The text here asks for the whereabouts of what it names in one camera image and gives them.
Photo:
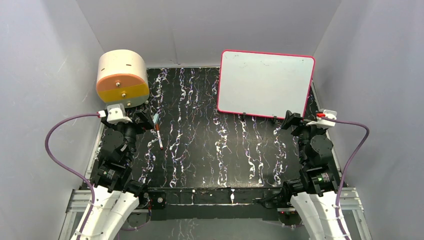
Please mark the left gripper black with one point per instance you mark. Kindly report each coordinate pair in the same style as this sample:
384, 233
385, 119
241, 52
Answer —
146, 123

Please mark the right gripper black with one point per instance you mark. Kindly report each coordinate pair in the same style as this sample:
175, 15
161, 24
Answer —
291, 118

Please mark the white whiteboard marker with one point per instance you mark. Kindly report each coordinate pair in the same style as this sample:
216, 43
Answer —
159, 136

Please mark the pink framed whiteboard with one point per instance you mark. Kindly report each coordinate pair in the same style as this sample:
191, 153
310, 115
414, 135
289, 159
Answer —
264, 84

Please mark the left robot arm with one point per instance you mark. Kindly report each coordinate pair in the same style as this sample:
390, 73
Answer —
115, 194

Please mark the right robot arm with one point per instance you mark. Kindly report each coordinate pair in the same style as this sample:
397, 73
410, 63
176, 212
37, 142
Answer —
315, 194

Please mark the light blue whiteboard eraser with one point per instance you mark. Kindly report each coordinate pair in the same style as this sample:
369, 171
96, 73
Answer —
156, 118

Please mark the beige orange cylindrical container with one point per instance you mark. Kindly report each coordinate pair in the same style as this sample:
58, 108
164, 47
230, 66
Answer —
122, 78

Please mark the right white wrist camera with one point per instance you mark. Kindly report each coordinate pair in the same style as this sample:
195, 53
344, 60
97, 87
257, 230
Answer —
323, 119

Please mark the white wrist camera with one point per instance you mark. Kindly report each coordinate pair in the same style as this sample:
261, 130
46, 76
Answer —
114, 114
323, 119

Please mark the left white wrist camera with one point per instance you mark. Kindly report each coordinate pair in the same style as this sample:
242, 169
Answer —
114, 114

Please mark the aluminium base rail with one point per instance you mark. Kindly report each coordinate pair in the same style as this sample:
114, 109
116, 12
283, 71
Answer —
223, 196

